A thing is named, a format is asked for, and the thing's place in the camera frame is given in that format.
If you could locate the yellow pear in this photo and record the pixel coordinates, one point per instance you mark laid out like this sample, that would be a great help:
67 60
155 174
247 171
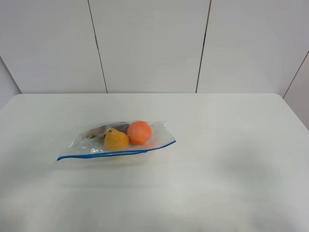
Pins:
115 140

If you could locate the orange fruit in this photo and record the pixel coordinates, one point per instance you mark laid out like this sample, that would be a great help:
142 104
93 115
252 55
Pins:
139 132

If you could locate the clear zip bag blue seal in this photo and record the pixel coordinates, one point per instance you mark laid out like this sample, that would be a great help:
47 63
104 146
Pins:
90 148

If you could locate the dark purple eggplant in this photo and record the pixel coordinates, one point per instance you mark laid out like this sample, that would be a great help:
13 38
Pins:
101 130

